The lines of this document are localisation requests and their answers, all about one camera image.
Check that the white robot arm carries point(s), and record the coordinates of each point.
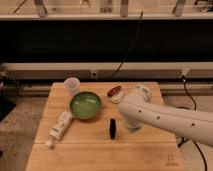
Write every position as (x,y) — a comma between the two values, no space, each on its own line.
(136,108)

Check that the black eraser block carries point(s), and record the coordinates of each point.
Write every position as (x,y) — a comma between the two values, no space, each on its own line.
(112,128)

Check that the red brown snack bar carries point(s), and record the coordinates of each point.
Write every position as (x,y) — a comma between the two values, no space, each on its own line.
(113,91)

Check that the white wrapper packet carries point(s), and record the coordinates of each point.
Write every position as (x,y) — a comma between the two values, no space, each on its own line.
(116,98)

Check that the green bowl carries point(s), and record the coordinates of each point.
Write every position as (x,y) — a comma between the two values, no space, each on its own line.
(85,105)

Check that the clear plastic cup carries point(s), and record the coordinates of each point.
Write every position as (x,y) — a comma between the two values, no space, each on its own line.
(72,85)

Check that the white lotion bottle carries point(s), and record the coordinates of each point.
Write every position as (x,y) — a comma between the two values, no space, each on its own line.
(58,129)

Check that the black object at left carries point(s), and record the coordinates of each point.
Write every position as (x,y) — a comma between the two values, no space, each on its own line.
(6,105)

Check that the white wall outlet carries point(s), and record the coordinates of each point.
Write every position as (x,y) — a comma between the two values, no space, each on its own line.
(94,74)

